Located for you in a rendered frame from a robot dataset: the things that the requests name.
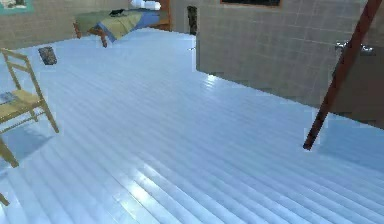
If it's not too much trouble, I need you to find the tan wooden chair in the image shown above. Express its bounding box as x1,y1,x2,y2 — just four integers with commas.
0,47,60,207

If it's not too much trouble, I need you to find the wooden bed with green cover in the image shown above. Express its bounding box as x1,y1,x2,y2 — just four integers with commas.
72,0,173,48

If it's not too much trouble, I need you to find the white pillow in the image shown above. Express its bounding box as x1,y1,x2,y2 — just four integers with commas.
129,0,162,11

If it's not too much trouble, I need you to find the dark grey bin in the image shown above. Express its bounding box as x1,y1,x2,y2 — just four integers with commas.
37,46,58,66

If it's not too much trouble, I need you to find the teal framed picture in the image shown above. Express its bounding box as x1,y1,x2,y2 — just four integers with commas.
0,0,35,15

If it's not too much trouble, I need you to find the silver door handle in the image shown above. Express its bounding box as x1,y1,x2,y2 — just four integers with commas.
334,40,376,57

